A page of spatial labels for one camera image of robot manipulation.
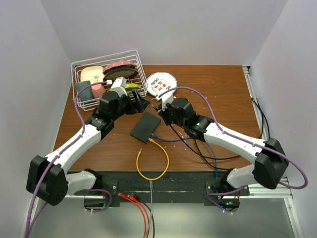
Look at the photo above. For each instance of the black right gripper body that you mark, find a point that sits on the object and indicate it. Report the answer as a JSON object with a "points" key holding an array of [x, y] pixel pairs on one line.
{"points": [[169, 116]]}

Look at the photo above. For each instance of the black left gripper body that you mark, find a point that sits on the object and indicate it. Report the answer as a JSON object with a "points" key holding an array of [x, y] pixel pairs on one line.
{"points": [[126, 106]]}

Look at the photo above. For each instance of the black network switch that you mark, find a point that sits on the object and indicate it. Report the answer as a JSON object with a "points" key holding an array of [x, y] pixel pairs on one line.
{"points": [[145, 127]]}

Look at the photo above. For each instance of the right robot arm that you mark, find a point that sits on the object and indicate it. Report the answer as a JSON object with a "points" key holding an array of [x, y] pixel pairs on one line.
{"points": [[267, 162]]}

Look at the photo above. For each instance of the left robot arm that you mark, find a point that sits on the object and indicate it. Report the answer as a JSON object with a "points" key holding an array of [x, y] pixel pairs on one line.
{"points": [[69, 148]]}

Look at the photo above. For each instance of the green plate in rack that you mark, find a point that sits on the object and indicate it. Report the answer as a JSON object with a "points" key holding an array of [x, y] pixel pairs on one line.
{"points": [[132, 86]]}

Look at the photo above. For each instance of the white round printed plate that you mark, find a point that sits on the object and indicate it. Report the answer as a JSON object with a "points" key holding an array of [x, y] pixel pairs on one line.
{"points": [[159, 82]]}

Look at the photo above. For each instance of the pink cup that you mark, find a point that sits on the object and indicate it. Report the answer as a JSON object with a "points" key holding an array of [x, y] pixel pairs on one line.
{"points": [[98, 90]]}

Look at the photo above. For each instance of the dark olive plate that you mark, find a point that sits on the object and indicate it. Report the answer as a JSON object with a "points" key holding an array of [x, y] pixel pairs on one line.
{"points": [[120, 72]]}

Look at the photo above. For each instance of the pink plate in rack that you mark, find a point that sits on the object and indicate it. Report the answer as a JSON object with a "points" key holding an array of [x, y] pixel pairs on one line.
{"points": [[118, 64]]}

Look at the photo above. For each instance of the dark grey cup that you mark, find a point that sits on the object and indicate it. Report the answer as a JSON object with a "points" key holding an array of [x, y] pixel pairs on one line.
{"points": [[86, 92]]}

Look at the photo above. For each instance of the cream square plate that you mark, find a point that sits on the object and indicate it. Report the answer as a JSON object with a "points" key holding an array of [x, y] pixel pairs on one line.
{"points": [[93, 74]]}

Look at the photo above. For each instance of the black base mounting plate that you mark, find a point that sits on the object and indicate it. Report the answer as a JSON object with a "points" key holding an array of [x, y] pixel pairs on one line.
{"points": [[173, 187]]}

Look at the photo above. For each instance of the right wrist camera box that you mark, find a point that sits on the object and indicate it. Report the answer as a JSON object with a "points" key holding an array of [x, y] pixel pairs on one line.
{"points": [[166, 96]]}

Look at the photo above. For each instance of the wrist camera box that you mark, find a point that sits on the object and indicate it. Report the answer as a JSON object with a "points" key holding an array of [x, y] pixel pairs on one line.
{"points": [[118, 86], [166, 96]]}

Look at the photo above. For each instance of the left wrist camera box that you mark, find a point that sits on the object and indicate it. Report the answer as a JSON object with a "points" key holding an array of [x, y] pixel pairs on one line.
{"points": [[118, 86]]}

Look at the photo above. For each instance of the white wire dish rack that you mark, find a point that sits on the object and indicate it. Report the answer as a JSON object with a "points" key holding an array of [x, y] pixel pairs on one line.
{"points": [[78, 66]]}

